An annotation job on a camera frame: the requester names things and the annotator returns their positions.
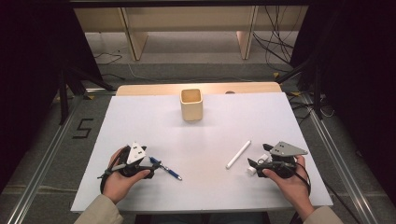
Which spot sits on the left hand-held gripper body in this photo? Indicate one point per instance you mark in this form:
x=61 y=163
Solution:
x=136 y=154

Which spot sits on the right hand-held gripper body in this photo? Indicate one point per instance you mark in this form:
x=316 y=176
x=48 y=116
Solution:
x=285 y=150

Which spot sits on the blue pen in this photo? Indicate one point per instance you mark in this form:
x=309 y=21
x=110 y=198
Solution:
x=168 y=170

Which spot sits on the white pen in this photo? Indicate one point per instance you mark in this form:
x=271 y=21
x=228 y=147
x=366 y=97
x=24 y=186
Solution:
x=238 y=154

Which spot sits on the beige square pen cup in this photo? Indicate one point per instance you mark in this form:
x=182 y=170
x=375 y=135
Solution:
x=191 y=112

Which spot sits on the person's left hand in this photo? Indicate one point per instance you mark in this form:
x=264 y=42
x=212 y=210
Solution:
x=116 y=186

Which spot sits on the person's right hand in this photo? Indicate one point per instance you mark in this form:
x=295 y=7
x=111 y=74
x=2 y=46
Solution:
x=292 y=189

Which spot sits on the white paper sheet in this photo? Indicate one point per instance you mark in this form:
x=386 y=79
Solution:
x=199 y=186

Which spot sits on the black metal stand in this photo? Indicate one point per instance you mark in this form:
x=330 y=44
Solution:
x=317 y=93
x=63 y=102

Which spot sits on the dark curtain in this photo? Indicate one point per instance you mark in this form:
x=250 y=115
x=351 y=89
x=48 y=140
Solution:
x=364 y=77
x=28 y=62

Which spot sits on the beige wooden desk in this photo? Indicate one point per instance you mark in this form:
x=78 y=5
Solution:
x=186 y=18

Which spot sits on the long aluminium rail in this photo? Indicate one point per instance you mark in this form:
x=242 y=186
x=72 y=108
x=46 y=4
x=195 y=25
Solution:
x=37 y=177
x=339 y=161

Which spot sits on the short aluminium rail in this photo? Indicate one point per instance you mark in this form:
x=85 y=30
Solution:
x=99 y=90

